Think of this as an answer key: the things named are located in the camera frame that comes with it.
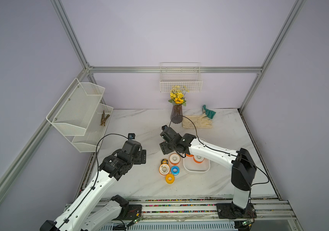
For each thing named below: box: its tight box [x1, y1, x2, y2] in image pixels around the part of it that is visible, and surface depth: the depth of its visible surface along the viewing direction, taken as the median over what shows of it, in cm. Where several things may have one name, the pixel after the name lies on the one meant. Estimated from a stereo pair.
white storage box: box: [183, 153, 211, 173], surface depth 92 cm
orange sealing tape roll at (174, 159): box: [169, 153, 181, 166], surface depth 92 cm
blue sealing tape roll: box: [170, 165, 181, 176], surface depth 90 cm
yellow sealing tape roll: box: [165, 173, 176, 185], surface depth 86 cm
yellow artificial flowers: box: [168, 85, 190, 107], surface depth 97 cm
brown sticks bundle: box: [99, 109, 111, 127], surface depth 98 cm
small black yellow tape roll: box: [160, 158, 169, 165], surface depth 93 cm
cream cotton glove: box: [181, 113, 213, 129], surface depth 114 cm
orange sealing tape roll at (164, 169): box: [158, 163, 171, 176], surface depth 88 cm
